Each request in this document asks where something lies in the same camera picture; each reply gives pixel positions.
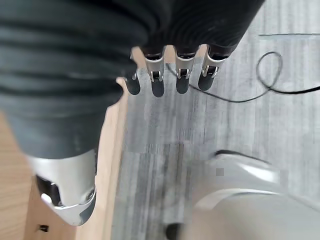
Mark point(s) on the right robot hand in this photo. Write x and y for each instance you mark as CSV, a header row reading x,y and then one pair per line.
x,y
75,50

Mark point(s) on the dark robot foot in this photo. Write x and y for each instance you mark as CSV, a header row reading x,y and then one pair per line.
x,y
173,232

